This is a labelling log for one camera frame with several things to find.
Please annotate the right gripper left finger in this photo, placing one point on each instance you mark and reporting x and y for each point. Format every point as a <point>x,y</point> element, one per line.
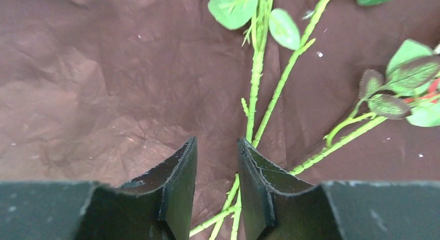
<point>155,205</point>

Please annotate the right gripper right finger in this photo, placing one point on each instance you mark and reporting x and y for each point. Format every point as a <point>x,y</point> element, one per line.
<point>278,205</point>

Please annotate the red paper bouquet wrapper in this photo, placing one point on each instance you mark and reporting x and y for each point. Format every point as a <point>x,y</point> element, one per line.
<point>104,90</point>

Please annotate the single peach rose stem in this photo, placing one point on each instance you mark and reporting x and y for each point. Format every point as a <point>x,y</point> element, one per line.
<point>408,89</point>

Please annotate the pale pink rose stem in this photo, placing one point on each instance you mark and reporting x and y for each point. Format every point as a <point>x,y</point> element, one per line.
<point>303,44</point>

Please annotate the pink double rose stem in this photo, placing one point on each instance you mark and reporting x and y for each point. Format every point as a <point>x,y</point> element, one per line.
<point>233,15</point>

